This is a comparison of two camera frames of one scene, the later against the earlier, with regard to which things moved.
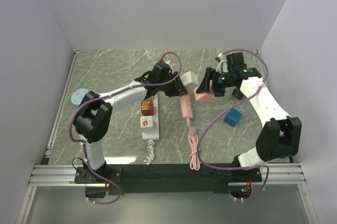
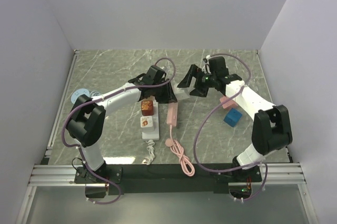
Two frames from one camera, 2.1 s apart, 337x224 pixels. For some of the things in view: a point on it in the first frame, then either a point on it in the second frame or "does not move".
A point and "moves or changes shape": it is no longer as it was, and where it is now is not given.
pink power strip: x=187 y=107 → x=171 y=118
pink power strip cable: x=194 y=147 → x=177 y=149
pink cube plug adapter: x=204 y=97 → x=229 y=104
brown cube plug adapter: x=147 y=107 does not move
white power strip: x=152 y=133 does not move
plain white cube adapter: x=189 y=80 moves or changes shape
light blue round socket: x=78 y=95 does not move
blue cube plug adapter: x=233 y=117 does not move
